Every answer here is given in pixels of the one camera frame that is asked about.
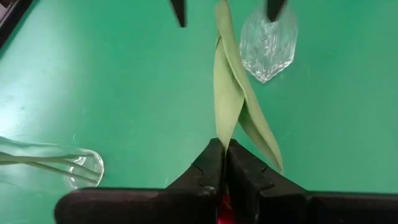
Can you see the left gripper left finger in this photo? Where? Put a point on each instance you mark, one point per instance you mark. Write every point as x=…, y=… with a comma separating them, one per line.
x=155, y=205

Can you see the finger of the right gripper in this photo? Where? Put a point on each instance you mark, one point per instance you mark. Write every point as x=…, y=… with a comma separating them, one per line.
x=179, y=11
x=275, y=9

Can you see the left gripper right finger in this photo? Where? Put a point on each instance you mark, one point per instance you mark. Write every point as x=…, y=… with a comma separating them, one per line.
x=280, y=205

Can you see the pink artificial tulip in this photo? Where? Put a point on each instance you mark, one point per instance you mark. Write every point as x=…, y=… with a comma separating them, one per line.
x=228, y=102

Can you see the ribbed clear glass vase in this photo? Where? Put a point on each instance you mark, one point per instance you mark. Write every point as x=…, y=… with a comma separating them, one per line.
x=267, y=53

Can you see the tall clear glass vase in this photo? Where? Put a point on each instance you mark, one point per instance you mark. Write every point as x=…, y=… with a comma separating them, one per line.
x=90, y=161

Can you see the green table mat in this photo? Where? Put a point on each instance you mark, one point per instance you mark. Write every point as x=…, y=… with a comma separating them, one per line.
x=140, y=93

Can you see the black table frame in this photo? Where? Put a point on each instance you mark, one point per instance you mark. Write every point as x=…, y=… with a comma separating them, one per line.
x=12, y=18

